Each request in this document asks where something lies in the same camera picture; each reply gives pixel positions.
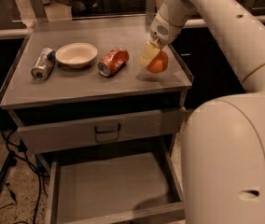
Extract open lower drawer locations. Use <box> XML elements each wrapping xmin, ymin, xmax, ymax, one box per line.
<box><xmin>45</xmin><ymin>144</ymin><xmax>185</xmax><ymax>224</ymax></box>

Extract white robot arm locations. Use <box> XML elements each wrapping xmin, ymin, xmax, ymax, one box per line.
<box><xmin>140</xmin><ymin>0</ymin><xmax>265</xmax><ymax>224</ymax></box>

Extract black floor cables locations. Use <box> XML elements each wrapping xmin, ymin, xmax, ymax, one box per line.
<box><xmin>0</xmin><ymin>129</ymin><xmax>49</xmax><ymax>224</ymax></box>

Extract crushed orange soda can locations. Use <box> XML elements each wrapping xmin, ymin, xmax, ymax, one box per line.
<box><xmin>98</xmin><ymin>48</ymin><xmax>129</xmax><ymax>77</ymax></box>

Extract orange fruit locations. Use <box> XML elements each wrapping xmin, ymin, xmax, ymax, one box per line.
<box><xmin>146</xmin><ymin>50</ymin><xmax>168</xmax><ymax>74</ymax></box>

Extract white bowl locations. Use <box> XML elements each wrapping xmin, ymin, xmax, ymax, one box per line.
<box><xmin>56</xmin><ymin>43</ymin><xmax>98</xmax><ymax>69</ymax></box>

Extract grey drawer cabinet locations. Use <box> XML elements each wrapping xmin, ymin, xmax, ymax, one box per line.
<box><xmin>0</xmin><ymin>15</ymin><xmax>194</xmax><ymax>224</ymax></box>

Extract upper closed drawer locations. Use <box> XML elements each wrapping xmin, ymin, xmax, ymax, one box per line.
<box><xmin>19</xmin><ymin>108</ymin><xmax>184</xmax><ymax>154</ymax></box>

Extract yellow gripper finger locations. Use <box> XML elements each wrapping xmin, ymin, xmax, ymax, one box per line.
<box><xmin>139</xmin><ymin>40</ymin><xmax>160</xmax><ymax>68</ymax></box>

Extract silver soda can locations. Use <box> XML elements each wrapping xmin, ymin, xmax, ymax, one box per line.
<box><xmin>31</xmin><ymin>48</ymin><xmax>56</xmax><ymax>81</ymax></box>

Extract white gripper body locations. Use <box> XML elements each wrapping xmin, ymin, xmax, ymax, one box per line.
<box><xmin>150</xmin><ymin>12</ymin><xmax>184</xmax><ymax>46</ymax></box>

